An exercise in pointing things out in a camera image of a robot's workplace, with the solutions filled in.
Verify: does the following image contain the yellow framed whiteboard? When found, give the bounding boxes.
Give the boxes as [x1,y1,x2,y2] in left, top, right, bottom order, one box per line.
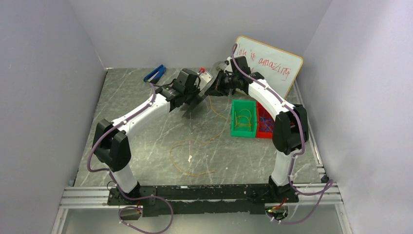
[230,36,303,98]

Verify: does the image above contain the blue cables in bin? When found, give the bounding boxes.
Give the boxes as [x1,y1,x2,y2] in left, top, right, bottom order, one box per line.
[258,113,275,134]

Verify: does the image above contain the green plastic bin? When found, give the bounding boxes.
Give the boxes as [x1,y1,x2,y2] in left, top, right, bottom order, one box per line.
[230,99,257,138]

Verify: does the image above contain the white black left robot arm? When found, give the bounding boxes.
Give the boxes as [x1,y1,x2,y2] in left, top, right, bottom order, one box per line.
[87,68,212,204]

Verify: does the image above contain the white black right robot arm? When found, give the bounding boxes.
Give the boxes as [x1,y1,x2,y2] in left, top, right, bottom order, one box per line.
[205,56,308,202]

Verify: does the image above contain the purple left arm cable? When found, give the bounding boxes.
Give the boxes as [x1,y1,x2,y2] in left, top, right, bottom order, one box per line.
[86,82,175,234]

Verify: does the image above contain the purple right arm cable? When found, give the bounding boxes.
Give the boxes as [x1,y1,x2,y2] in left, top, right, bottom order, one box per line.
[230,43,335,226]

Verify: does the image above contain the red plastic bin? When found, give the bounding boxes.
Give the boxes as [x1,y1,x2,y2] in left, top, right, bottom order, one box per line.
[256,101,274,139]

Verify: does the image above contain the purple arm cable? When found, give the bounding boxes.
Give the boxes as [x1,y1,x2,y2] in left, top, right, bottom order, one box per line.
[230,43,335,226]
[86,82,175,234]

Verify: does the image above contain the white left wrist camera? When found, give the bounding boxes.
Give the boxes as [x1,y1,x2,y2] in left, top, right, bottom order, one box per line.
[197,67,213,90]

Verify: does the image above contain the dark grey perforated spool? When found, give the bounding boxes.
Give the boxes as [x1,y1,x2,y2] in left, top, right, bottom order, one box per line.
[182,89,207,119]

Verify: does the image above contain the aluminium frame rail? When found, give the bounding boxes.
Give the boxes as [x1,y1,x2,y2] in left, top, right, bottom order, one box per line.
[59,187,109,209]

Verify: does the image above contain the long yellow cable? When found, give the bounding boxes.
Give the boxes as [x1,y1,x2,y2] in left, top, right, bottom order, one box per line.
[169,94,230,177]

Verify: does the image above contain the yellow cables in bin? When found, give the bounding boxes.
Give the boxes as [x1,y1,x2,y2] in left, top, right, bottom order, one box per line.
[233,108,256,132]

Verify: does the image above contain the blue and black stapler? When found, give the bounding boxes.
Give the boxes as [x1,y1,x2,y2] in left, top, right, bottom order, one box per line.
[143,64,166,85]

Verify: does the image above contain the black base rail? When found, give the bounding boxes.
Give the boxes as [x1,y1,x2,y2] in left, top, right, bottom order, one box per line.
[107,183,299,217]

